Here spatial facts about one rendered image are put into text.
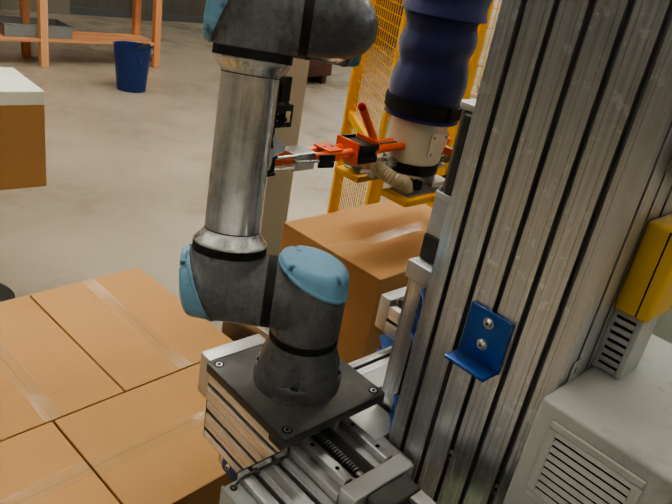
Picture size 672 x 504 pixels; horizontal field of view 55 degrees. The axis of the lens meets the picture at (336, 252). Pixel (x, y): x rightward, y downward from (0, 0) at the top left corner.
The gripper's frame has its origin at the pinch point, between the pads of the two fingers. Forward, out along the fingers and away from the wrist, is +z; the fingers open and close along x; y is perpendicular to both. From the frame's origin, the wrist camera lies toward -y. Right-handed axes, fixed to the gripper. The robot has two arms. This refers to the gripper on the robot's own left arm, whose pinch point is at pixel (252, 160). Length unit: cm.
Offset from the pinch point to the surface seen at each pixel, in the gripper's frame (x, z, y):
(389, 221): 7, 29, 64
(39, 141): 145, 43, 4
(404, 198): -11.4, 11.5, 45.0
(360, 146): -2.0, -1.3, 33.6
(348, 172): 9.9, 11.5, 43.6
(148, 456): -9, 69, -29
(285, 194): 97, 60, 98
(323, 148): 0.0, -1.0, 22.1
